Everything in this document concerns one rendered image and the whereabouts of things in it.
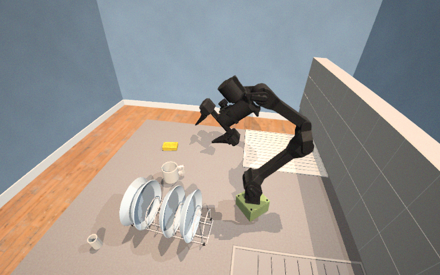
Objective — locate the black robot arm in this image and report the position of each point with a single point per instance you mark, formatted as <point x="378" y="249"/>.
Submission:
<point x="243" y="99"/>

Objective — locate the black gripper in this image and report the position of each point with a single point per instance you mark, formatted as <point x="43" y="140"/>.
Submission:
<point x="226" y="119"/>

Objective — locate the grey tiled splashback panel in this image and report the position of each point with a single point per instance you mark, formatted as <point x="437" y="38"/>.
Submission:
<point x="385" y="171"/>

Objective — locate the yellow sponge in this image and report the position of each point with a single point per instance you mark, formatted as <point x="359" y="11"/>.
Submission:
<point x="170" y="146"/>

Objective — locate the pale grey cylindrical cup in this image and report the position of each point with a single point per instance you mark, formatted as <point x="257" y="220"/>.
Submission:
<point x="94" y="241"/>

